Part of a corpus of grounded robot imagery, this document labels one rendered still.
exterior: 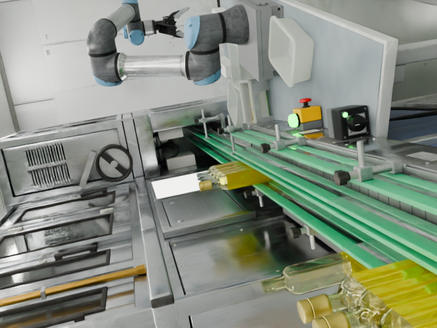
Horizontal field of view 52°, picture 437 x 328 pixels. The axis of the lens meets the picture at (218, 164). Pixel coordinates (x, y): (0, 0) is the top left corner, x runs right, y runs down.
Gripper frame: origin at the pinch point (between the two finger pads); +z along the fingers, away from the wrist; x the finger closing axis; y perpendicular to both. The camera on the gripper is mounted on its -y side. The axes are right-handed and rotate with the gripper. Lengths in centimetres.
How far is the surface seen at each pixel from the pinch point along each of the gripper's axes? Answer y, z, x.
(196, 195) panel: -68, -19, 59
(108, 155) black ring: 5, -56, 70
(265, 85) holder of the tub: -60, 18, 16
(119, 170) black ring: -1, -52, 77
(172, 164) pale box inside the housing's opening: 12, -20, 88
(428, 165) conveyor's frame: -173, 8, -10
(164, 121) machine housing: 11, -21, 57
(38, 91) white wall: 326, -142, 132
